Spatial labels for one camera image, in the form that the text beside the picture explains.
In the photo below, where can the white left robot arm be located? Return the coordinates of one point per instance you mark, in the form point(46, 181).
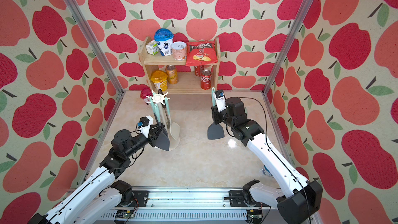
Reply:
point(103, 190)

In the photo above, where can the aluminium frame post right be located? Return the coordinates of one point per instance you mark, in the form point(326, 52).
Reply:
point(294, 29)

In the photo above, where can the blue lid cup on floor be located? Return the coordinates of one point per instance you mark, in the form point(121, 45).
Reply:
point(266, 172)

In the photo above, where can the grey slotted spatula green handle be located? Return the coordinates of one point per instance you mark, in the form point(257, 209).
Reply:
point(214, 131)

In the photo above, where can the small white green carton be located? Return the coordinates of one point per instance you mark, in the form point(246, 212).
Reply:
point(152, 47)

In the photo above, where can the red cola can front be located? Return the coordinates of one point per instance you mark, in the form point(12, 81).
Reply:
point(206, 78)

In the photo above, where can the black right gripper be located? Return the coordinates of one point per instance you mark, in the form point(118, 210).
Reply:
point(216, 114)

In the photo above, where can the cream spoon green handle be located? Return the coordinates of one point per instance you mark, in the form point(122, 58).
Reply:
point(173, 126)

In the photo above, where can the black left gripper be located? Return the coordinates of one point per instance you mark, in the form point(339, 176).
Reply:
point(153, 136)

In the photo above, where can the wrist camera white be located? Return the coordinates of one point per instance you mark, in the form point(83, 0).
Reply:
point(144, 125)
point(220, 100)

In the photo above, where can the pink tin can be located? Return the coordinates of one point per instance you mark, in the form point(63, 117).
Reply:
point(179, 50)

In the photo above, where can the wooden two-tier shelf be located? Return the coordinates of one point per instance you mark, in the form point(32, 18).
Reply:
point(188, 82)

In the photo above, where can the red cola can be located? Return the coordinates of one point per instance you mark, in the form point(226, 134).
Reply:
point(206, 78)
point(198, 70)

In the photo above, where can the red chips bag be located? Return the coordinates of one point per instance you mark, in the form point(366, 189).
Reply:
point(201, 53)

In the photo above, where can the yellow mango cup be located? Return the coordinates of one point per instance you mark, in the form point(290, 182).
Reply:
point(159, 79)

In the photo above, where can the orange soda can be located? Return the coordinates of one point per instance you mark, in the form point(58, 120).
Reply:
point(172, 75)

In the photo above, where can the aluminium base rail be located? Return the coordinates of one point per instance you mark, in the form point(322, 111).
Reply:
point(173, 205)

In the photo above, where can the white utensil rack stand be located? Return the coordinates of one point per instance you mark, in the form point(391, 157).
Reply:
point(160, 100)

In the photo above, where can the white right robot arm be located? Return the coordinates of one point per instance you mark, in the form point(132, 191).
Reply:
point(296, 198)

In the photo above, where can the red lid small cup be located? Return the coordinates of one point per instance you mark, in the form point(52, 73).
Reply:
point(145, 95)

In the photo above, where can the aluminium frame post left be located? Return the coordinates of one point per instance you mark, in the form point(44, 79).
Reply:
point(92, 40)

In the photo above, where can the red cola can back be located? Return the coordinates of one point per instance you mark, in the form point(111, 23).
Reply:
point(198, 70)

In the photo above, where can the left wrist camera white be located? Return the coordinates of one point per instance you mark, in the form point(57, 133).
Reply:
point(144, 125)

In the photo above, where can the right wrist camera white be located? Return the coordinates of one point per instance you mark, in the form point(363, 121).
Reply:
point(220, 100)

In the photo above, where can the aluminium frame post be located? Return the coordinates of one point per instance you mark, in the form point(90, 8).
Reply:
point(294, 29)
point(92, 40)

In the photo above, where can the blue lid yogurt cup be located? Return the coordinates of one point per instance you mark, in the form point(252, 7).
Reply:
point(164, 40)

